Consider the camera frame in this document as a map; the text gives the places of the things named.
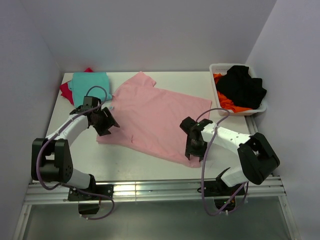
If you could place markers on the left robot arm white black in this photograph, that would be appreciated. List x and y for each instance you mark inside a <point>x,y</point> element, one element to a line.
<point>51,159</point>

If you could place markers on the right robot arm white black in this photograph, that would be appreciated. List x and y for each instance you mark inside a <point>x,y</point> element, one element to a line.
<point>257,159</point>

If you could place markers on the aluminium rail frame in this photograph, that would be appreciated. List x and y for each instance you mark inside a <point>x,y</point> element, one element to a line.
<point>154,200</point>

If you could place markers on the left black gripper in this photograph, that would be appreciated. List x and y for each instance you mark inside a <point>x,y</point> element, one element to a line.
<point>109,121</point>

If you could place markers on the folded red t shirt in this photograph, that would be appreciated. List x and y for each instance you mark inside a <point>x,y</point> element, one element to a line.
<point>66,91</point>

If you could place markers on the orange t shirt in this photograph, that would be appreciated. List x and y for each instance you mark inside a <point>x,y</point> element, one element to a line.
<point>228,104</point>

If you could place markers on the pink t shirt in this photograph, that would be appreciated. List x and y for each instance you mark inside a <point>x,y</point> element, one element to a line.
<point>149,119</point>

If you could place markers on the folded teal t shirt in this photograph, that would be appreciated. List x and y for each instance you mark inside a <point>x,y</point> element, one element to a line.
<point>100,79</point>

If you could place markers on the black t shirt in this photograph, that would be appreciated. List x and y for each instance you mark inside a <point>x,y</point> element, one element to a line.
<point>238,86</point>

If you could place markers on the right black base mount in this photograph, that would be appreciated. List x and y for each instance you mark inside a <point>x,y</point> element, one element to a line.
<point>217,188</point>

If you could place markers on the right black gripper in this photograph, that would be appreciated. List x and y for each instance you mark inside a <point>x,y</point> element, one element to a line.
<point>189,149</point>

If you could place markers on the white plastic basket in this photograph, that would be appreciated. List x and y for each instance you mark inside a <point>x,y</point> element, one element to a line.
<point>222,68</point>

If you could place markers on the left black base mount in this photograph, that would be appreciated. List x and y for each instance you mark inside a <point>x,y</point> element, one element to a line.
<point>90,200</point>

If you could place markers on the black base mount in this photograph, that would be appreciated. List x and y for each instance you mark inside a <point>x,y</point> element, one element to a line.
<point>90,200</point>
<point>217,188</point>

